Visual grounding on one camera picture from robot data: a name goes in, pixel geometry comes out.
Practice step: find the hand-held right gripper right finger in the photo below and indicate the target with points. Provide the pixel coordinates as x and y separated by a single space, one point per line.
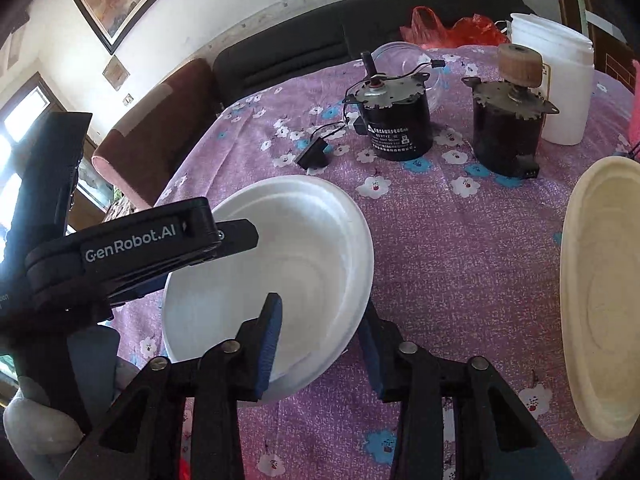
369 355

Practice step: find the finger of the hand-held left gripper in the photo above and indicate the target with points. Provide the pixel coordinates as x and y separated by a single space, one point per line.
237 236

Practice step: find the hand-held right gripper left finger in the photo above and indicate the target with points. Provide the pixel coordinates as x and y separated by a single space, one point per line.
270 345

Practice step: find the white foam bowl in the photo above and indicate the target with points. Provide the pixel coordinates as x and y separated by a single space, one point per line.
300 260

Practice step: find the cream round plate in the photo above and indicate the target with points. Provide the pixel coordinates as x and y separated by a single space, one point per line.
600 310

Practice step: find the small black plug block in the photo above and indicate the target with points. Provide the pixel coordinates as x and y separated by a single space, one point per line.
312 155

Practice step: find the purple floral tablecloth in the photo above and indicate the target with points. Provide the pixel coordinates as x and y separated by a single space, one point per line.
450 260

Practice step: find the brown armchair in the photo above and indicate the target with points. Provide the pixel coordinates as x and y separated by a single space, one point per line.
160 125

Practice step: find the grey blue clothing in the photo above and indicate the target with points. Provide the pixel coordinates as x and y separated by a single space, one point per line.
35 420

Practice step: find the glass entrance door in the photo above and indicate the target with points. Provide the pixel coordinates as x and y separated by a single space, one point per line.
25 120

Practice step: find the black sofa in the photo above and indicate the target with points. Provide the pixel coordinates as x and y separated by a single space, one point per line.
300 50

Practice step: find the black motor with label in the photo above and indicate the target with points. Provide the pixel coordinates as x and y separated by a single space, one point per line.
400 125

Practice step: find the clear plastic bowl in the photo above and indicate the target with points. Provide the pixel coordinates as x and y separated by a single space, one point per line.
400 55

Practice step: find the black motor with wooden wheel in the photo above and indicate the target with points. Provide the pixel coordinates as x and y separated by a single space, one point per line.
505 135

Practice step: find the red plastic bag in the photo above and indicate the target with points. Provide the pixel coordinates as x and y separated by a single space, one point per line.
465 32

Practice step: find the white plastic jar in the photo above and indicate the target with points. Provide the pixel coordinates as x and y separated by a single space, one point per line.
570 85

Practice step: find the wall light switch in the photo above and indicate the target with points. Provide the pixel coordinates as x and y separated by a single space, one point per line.
128 97

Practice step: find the small wall plaque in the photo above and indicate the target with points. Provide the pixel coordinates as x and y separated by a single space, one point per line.
116 72

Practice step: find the wooden door frame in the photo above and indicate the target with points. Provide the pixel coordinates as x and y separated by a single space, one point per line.
600 25

